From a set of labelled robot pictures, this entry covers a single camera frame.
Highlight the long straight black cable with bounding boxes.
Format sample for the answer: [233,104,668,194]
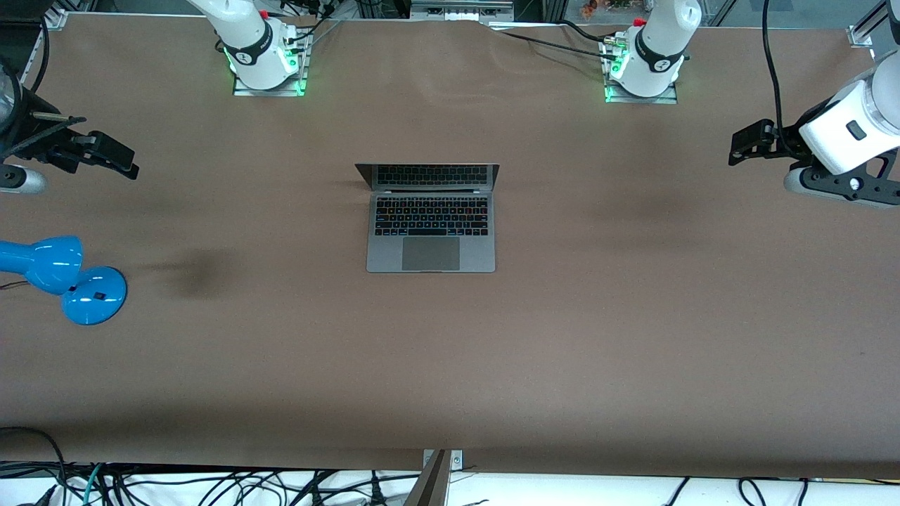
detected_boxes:
[501,30,621,56]

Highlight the grey aluminium laptop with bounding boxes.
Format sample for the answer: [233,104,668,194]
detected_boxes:
[354,162,501,273]

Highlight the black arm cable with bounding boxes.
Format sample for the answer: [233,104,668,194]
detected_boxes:
[32,15,52,93]
[761,0,790,152]

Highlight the blue desk lamp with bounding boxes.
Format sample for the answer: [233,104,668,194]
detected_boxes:
[0,235,129,326]

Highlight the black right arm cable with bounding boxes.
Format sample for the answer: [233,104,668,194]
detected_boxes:
[32,15,52,93]

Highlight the grey power strip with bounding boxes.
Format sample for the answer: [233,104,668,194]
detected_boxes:
[410,0,515,22]

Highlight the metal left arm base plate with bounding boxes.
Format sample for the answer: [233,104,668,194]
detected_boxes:
[603,35,679,105]

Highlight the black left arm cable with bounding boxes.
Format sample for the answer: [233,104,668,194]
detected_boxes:
[761,0,790,152]

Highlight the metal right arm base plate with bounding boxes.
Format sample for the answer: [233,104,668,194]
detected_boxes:
[232,32,311,98]

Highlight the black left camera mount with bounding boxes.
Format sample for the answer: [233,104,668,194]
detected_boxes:
[791,149,900,206]

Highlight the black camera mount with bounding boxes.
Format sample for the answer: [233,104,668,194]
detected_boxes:
[0,139,79,174]
[791,149,900,206]

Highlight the curved black cable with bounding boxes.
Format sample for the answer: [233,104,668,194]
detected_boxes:
[559,20,619,44]

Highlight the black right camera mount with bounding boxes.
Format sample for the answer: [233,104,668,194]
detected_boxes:
[0,139,79,174]

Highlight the black cable bundle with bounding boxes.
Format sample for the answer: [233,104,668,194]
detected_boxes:
[278,0,347,47]

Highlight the dark grey camera pole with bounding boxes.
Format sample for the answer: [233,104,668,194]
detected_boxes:
[404,450,451,506]

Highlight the tangled black cables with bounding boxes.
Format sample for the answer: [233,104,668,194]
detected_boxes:
[67,464,423,506]

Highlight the teal cable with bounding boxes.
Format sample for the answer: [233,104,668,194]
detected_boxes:
[82,462,105,506]

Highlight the black looped cable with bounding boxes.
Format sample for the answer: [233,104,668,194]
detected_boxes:
[0,425,68,506]

